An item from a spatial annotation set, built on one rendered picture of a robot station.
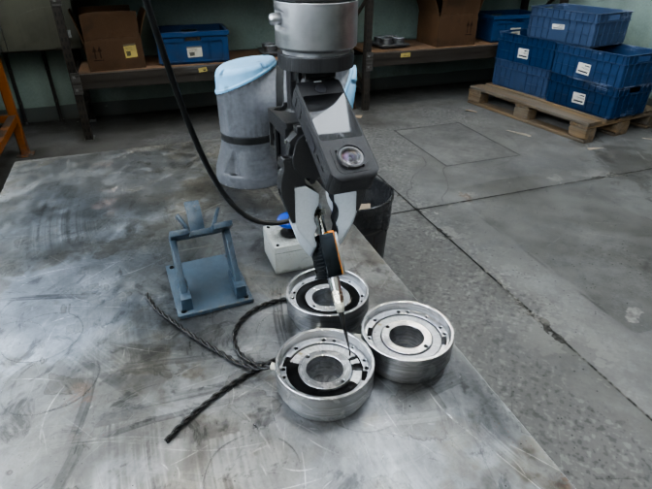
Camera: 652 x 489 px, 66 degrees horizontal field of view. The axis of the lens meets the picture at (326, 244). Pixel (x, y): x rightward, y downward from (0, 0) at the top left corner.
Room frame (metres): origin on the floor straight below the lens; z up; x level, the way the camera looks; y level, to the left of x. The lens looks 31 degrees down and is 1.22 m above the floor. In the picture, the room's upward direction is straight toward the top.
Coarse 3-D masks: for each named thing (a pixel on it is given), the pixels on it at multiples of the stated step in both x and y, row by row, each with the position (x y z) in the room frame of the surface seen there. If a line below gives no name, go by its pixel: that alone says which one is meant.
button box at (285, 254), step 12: (264, 228) 0.67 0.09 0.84; (276, 228) 0.67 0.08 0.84; (264, 240) 0.67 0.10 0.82; (276, 240) 0.63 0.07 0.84; (288, 240) 0.63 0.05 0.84; (276, 252) 0.61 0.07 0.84; (288, 252) 0.62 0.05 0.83; (300, 252) 0.62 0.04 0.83; (276, 264) 0.61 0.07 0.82; (288, 264) 0.62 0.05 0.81; (300, 264) 0.62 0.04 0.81; (312, 264) 0.63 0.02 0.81
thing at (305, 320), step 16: (304, 272) 0.56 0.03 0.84; (352, 272) 0.56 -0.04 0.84; (288, 288) 0.52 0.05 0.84; (320, 288) 0.53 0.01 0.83; (368, 288) 0.52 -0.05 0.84; (288, 304) 0.50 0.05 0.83; (320, 304) 0.53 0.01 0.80; (368, 304) 0.51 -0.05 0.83; (304, 320) 0.47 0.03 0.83; (320, 320) 0.46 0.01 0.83; (336, 320) 0.46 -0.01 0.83; (352, 320) 0.47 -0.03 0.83
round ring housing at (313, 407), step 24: (312, 336) 0.44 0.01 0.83; (336, 336) 0.44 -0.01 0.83; (312, 360) 0.41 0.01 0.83; (336, 360) 0.41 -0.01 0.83; (360, 360) 0.40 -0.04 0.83; (288, 384) 0.36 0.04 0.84; (312, 384) 0.37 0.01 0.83; (336, 384) 0.37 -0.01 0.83; (360, 384) 0.36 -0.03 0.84; (312, 408) 0.34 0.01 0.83; (336, 408) 0.34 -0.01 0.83
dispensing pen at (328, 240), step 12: (324, 228) 0.48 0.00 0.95; (324, 240) 0.46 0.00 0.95; (324, 252) 0.45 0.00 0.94; (336, 252) 0.45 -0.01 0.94; (324, 264) 0.45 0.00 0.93; (336, 264) 0.45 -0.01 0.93; (324, 276) 0.44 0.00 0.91; (336, 276) 0.44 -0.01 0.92; (336, 288) 0.44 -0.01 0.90; (336, 300) 0.44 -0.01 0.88; (348, 348) 0.41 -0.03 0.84
